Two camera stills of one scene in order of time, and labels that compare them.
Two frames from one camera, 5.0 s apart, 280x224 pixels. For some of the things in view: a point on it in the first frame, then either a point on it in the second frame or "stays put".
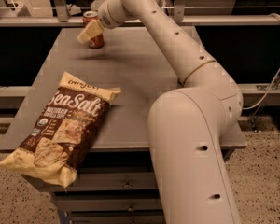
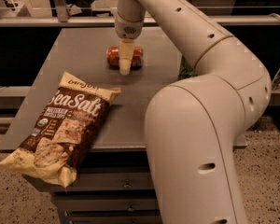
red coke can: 88,18 to 113,58
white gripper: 105,13 to 128,28
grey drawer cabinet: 119,185 stays put
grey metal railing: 175,14 stays put
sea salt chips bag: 60,134 stays put
